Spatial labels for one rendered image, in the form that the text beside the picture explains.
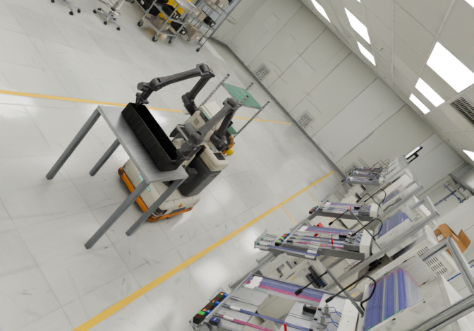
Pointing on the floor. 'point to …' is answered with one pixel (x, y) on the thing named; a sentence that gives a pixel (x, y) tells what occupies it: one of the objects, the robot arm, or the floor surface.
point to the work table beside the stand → (137, 154)
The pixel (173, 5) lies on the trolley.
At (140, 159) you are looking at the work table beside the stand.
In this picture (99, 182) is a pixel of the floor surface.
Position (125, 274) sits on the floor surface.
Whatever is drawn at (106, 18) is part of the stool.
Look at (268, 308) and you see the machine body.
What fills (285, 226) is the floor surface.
